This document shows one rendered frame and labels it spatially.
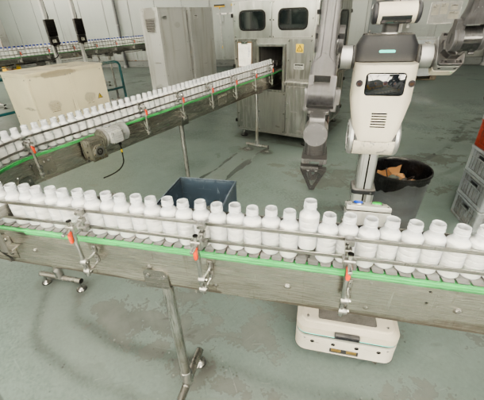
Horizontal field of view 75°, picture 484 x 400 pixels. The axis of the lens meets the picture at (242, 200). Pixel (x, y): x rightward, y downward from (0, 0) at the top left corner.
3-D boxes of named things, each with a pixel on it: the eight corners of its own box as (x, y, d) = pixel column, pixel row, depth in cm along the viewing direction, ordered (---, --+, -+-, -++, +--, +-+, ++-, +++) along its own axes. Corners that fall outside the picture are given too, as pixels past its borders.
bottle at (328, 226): (337, 259, 99) (345, 217, 90) (322, 266, 96) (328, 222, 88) (325, 249, 103) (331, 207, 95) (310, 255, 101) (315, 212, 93)
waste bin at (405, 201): (358, 248, 256) (372, 178, 224) (355, 218, 294) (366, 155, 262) (419, 255, 247) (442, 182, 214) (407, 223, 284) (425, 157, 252)
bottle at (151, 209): (147, 243, 110) (138, 202, 102) (151, 232, 115) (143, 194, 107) (164, 242, 110) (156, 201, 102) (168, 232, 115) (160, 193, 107)
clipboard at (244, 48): (239, 66, 455) (237, 41, 438) (252, 67, 444) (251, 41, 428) (237, 67, 451) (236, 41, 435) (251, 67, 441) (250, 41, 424)
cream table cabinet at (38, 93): (96, 136, 538) (75, 61, 479) (121, 140, 509) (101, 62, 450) (32, 158, 458) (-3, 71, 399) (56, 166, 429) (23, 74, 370)
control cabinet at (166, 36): (179, 101, 740) (167, 6, 643) (196, 103, 717) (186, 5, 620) (155, 109, 680) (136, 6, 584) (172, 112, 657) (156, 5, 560)
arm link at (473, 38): (469, 33, 111) (452, 34, 112) (485, 17, 101) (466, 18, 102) (466, 59, 111) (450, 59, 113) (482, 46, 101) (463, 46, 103)
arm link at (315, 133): (341, 86, 78) (305, 84, 80) (342, 96, 68) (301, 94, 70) (334, 132, 84) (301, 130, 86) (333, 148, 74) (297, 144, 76)
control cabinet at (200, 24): (203, 94, 805) (194, 6, 709) (219, 95, 782) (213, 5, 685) (182, 100, 746) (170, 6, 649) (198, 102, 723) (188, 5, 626)
